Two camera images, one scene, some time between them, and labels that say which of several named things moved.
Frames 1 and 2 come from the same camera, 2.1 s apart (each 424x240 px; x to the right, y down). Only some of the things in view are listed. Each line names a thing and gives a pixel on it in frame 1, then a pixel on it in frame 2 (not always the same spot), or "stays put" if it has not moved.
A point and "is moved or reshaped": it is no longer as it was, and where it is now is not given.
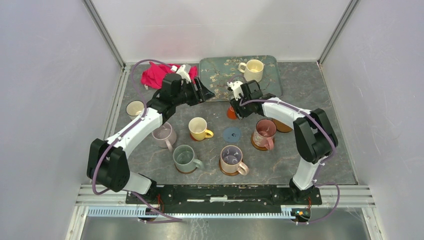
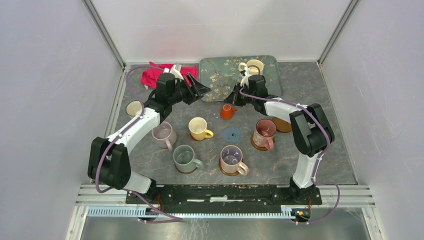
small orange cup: (231, 113) is moved or reshaped
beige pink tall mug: (231, 160) stays put
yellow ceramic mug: (197, 126) stays put
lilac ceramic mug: (165, 136) stays put
